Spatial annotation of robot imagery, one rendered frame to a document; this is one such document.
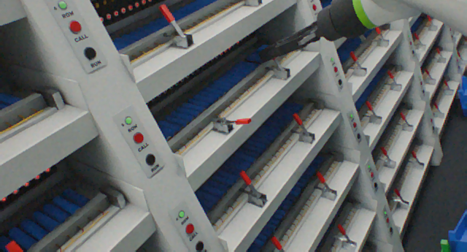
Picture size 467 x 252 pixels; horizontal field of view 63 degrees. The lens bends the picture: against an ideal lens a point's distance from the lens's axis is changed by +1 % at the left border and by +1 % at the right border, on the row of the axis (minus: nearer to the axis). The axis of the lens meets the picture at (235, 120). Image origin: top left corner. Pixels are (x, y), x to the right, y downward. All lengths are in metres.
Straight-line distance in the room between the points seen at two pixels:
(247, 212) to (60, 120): 0.47
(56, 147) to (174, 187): 0.22
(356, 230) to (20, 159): 1.05
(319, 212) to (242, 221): 0.33
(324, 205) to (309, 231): 0.10
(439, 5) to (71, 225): 0.63
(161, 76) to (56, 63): 0.18
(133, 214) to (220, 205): 0.26
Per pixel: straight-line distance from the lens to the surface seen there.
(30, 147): 0.59
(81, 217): 0.69
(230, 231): 0.86
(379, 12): 0.81
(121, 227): 0.68
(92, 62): 0.64
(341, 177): 1.25
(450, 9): 0.57
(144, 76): 0.69
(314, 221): 1.12
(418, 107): 1.96
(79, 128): 0.62
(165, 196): 0.70
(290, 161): 1.02
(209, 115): 0.85
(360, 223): 1.38
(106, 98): 0.64
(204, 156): 0.76
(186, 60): 0.76
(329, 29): 0.87
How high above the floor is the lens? 1.19
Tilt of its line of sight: 19 degrees down
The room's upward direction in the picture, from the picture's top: 25 degrees counter-clockwise
